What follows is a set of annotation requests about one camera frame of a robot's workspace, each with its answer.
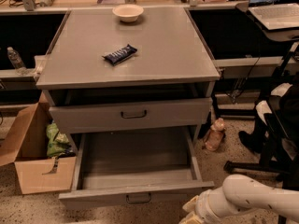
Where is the grey drawer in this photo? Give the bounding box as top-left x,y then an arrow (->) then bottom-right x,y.
59,127 -> 214,209
50,98 -> 211,133

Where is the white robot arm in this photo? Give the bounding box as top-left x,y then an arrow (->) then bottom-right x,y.
179,175 -> 299,224

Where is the grey top drawer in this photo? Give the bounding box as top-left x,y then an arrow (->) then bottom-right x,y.
50,98 -> 211,133

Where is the grey drawer cabinet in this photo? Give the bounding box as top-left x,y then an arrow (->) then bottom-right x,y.
37,7 -> 220,147

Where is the pink plastic bottle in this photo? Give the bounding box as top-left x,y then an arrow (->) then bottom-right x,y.
203,118 -> 225,151

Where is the black shoe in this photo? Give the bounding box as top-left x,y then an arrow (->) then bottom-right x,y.
238,127 -> 267,153

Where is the black office chair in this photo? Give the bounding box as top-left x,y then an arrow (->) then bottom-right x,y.
223,40 -> 299,224

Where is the green chip bag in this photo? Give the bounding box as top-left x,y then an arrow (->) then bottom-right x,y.
46,122 -> 75,157

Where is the dark blue snack bar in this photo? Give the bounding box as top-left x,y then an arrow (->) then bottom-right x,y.
104,44 -> 137,66

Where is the brown cardboard box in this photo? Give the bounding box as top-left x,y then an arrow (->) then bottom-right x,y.
0,97 -> 76,194

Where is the white bowl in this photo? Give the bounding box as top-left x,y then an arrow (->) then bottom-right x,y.
112,4 -> 144,22

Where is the silver laptop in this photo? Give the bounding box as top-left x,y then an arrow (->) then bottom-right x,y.
249,0 -> 299,30

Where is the clear water bottle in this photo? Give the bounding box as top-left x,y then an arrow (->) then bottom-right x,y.
7,47 -> 27,76

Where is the black hanging cable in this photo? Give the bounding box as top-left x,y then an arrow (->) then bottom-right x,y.
226,55 -> 262,105

